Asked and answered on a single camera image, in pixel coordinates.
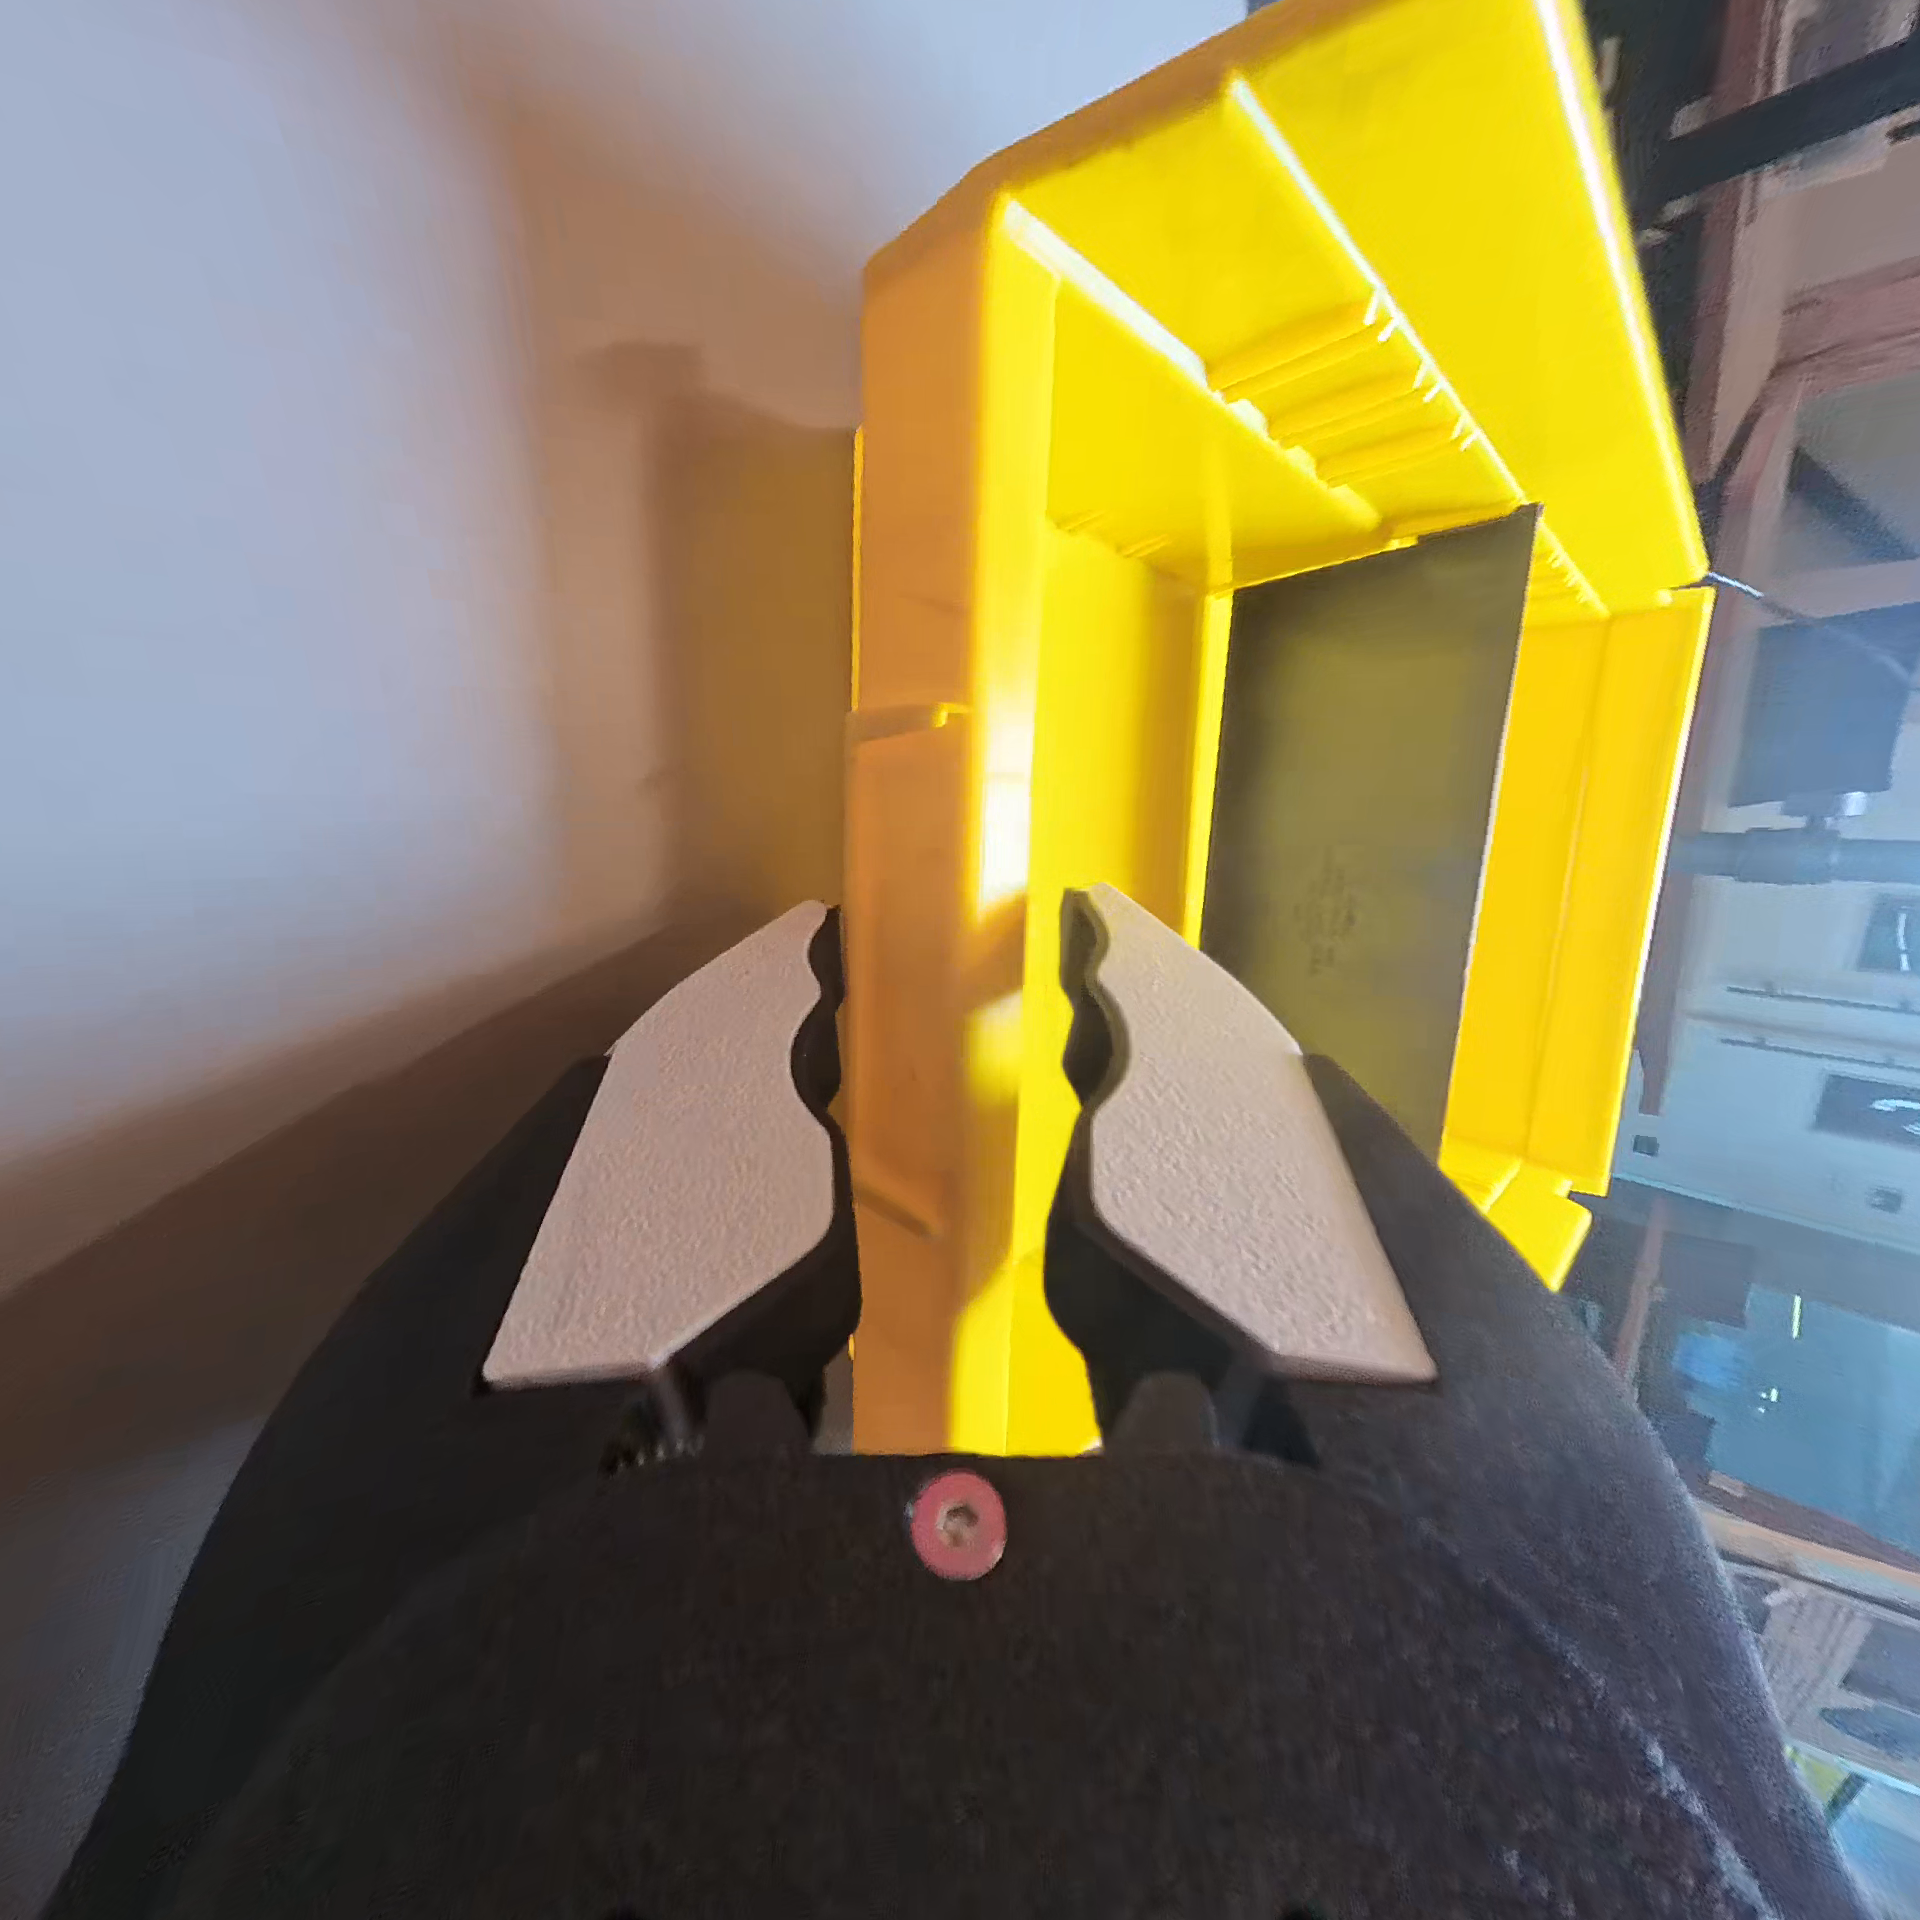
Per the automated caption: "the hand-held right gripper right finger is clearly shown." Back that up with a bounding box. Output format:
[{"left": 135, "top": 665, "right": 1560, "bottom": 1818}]
[{"left": 1045, "top": 885, "right": 1440, "bottom": 1390}]

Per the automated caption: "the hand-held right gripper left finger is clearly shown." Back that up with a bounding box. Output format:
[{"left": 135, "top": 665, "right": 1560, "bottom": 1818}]
[{"left": 479, "top": 899, "right": 856, "bottom": 1390}]

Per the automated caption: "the yellow plastic bin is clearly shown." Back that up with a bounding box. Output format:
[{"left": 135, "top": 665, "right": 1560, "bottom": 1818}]
[{"left": 838, "top": 0, "right": 1719, "bottom": 1455}]

